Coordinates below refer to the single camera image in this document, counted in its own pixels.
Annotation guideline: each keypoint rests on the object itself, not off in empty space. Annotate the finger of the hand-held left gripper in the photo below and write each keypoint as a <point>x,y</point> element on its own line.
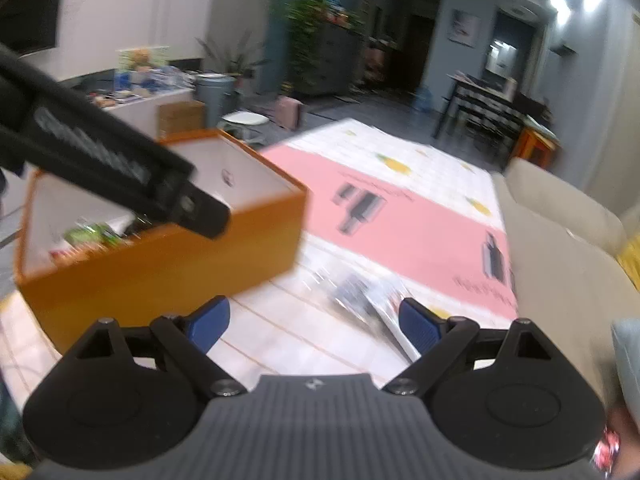
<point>205,215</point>

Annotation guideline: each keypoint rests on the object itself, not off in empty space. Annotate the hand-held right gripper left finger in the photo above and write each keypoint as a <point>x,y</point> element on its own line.
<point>207,325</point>

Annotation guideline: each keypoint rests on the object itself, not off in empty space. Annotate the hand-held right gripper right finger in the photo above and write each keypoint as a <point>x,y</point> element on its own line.
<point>422,330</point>

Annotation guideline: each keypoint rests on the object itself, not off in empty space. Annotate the orange cardboard box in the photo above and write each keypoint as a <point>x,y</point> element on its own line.
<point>200,270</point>

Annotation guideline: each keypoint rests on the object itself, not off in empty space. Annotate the white grey snack packet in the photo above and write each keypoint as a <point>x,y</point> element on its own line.
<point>370,305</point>

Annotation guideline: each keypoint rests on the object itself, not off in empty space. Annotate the small green snack packet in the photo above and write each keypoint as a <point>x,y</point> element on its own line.
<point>90,234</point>

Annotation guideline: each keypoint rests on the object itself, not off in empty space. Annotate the brown cardboard box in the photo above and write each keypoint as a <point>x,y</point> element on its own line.
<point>181,119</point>

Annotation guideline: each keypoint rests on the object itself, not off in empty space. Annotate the plush toy picture card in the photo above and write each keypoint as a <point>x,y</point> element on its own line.
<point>142,57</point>

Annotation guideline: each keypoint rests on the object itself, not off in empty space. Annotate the white round stool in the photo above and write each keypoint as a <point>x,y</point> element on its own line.
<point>245,121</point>

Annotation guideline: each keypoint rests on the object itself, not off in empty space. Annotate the printed pink white tablecloth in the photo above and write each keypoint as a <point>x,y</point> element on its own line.
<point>400,220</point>

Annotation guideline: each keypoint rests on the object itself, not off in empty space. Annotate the grey trash can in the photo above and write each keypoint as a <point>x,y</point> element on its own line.
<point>215,95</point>

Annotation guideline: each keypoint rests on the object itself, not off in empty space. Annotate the pink bag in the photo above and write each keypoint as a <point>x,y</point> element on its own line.
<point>290,112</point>

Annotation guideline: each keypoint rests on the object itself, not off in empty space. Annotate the beige sofa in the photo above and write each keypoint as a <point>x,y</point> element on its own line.
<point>560,270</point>

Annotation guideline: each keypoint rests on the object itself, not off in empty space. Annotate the black television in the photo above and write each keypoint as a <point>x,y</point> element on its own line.
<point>30,5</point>

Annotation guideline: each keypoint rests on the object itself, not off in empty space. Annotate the dark leafy potted plant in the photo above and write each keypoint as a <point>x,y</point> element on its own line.
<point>232,57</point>

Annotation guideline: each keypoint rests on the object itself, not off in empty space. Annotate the dark dresser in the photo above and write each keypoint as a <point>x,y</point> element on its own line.
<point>342,65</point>

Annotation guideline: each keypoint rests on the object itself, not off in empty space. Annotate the light blue cushion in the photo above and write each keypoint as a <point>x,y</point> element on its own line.
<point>627,355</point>

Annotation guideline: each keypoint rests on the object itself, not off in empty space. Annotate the tall green plant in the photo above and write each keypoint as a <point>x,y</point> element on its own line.
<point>310,35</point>

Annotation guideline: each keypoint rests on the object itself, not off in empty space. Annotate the dark dining chair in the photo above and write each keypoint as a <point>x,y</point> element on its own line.
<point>492,127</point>

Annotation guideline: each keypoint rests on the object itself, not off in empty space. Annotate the yellow cushion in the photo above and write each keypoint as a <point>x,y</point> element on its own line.
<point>631,262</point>

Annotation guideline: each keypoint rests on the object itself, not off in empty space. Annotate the orange stool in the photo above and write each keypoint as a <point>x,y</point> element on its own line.
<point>537,142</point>

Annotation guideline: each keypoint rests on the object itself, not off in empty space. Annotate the blue water jug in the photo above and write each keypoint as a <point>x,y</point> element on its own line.
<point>424,100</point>

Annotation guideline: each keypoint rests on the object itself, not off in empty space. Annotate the dark dining table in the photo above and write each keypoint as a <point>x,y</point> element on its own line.
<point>475,87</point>

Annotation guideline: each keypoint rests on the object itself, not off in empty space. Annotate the framed wall picture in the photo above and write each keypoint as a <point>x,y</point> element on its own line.
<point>465,27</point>

